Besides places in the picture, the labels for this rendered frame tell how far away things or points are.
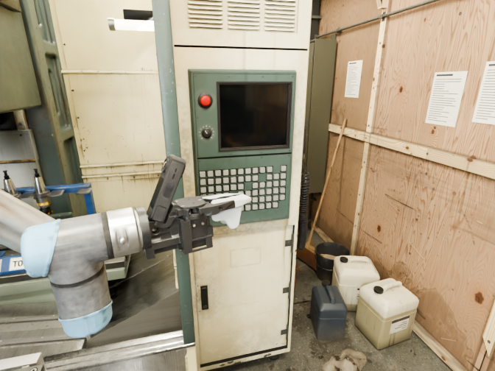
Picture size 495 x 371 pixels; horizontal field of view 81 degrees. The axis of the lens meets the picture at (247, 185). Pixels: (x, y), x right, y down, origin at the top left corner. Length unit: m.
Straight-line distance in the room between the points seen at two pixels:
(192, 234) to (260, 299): 1.28
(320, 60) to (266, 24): 1.73
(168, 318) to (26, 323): 0.57
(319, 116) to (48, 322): 2.59
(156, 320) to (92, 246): 0.96
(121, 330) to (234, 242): 0.61
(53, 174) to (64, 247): 1.69
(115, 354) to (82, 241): 0.78
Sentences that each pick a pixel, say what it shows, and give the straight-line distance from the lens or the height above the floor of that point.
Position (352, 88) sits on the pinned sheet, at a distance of 2.84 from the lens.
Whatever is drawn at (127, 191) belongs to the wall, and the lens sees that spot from 2.48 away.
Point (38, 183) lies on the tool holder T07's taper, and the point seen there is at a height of 1.27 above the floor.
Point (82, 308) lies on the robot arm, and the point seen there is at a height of 1.34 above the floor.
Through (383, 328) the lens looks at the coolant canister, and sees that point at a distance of 2.25.
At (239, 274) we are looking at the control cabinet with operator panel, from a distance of 1.62.
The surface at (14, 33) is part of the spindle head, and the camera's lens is 1.94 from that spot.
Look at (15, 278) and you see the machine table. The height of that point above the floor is 0.89.
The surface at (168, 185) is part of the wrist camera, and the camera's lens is 0.49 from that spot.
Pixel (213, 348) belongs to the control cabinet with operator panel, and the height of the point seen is 0.24.
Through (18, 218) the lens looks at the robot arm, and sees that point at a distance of 0.62.
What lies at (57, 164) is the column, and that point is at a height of 1.20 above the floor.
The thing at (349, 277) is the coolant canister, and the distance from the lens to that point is 2.38.
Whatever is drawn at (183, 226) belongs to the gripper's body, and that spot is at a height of 1.44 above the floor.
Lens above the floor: 1.66
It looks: 19 degrees down
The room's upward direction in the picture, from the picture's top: straight up
